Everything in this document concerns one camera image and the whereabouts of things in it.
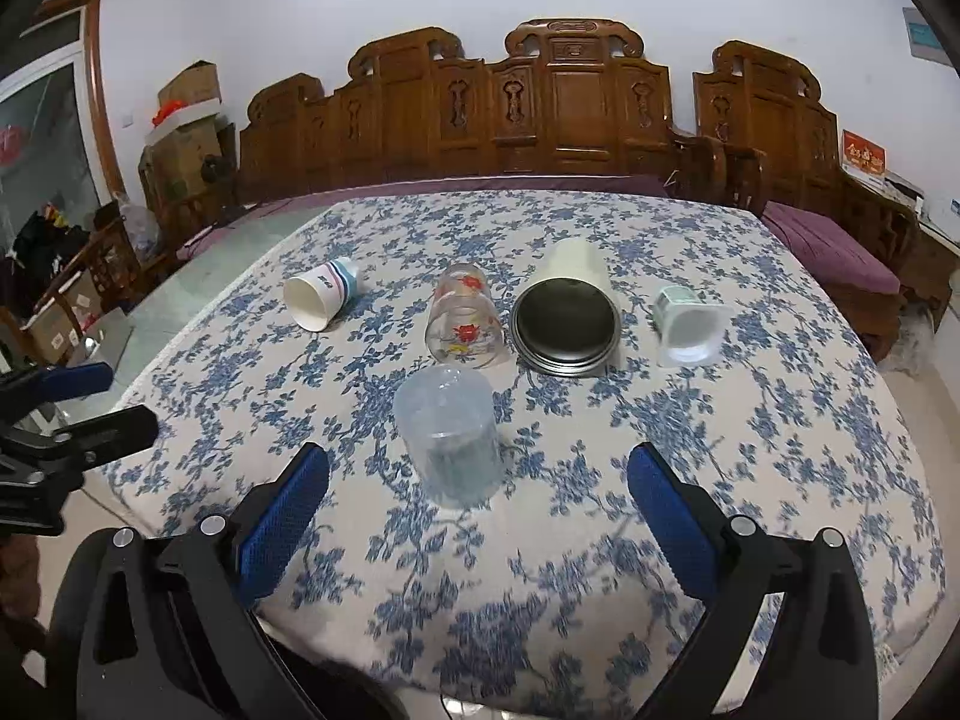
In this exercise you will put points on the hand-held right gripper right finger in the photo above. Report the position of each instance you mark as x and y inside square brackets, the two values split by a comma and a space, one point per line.
[671, 525]

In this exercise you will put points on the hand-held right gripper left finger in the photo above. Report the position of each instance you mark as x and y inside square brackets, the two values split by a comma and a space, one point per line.
[285, 525]

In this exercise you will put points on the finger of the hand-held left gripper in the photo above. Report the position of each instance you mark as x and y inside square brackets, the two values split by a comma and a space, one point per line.
[75, 380]
[112, 429]

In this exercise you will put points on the person's left forearm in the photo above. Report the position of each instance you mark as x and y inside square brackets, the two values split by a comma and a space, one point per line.
[15, 562]

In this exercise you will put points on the clear plastic cup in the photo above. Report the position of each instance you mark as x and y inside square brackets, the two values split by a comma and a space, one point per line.
[450, 435]

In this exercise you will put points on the small white yogurt cup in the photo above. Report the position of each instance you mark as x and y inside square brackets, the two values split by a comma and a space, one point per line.
[690, 330]

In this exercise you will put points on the white striped paper cup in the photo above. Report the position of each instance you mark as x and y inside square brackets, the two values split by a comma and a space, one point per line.
[319, 300]

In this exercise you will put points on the glass cup with red flowers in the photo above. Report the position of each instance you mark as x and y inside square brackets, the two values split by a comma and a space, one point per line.
[465, 315]

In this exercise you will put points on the cream tumbler cup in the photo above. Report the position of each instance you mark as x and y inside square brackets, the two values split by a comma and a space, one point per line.
[577, 262]

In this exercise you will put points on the open cardboard box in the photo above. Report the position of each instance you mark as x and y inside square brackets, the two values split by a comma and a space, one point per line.
[64, 319]

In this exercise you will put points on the dark clothes pile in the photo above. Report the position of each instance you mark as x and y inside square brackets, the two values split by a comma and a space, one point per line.
[45, 240]

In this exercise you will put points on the blue floral tablecloth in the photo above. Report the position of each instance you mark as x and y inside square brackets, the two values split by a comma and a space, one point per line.
[525, 577]

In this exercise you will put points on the clear plastic bag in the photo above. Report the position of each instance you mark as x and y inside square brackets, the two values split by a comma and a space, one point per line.
[139, 225]

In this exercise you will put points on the large cardboard box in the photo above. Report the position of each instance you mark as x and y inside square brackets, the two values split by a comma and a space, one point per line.
[184, 154]

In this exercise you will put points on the small cardboard box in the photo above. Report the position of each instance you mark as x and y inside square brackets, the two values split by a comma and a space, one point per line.
[191, 86]

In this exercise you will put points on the purple armchair cushion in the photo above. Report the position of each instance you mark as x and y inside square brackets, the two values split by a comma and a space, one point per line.
[825, 247]

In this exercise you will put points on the long purple bench cushion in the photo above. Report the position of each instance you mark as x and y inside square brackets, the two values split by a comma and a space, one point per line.
[420, 184]

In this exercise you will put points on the red box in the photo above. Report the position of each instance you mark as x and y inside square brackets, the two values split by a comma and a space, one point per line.
[864, 154]

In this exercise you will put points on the carved wooden armchair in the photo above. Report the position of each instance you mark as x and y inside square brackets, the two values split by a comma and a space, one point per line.
[780, 120]

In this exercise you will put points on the carved wooden sofa bench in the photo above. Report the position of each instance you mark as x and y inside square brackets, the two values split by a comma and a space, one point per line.
[570, 105]

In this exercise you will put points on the wooden door frame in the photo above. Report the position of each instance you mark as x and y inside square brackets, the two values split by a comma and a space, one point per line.
[101, 90]

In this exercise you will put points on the blue wall notice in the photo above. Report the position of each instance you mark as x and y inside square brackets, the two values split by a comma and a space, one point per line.
[924, 36]

